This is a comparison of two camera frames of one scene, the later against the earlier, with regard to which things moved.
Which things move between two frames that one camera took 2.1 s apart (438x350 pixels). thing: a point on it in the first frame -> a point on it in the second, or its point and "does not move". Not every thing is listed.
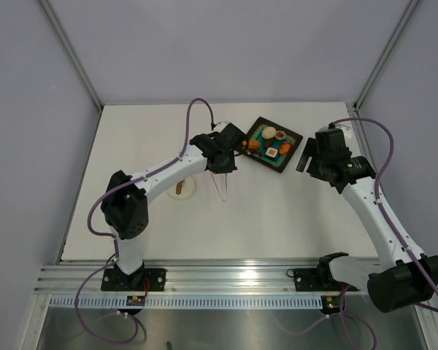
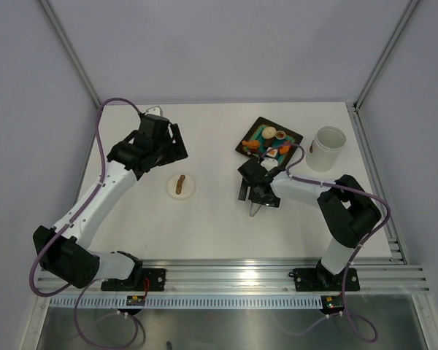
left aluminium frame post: [73, 54] does not move
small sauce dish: [280, 135] does not move
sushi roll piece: [271, 152] does not move
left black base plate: [144, 279] does not move
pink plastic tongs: [218, 187] -> [254, 208]
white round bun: [269, 133] does not move
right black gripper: [310, 149] -> [266, 200]
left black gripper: [225, 168] -> [175, 154]
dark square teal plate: [271, 144] does not move
